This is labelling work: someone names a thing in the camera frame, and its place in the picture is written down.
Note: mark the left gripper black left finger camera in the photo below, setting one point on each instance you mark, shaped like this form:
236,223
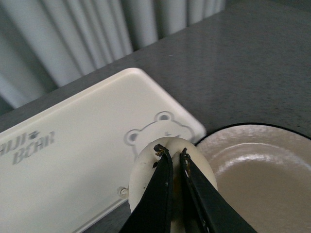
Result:
153,214

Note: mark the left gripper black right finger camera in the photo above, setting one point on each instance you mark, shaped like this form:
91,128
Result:
205,210

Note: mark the white steamed bun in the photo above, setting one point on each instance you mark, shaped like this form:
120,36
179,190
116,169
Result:
143,170

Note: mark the beige plate with dark rim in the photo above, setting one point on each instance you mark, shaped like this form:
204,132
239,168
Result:
264,172

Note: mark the cream bear print tray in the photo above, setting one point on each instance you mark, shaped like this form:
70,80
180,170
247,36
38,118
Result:
62,169

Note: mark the grey pleated curtain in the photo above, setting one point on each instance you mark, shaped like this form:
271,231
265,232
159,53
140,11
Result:
46,44

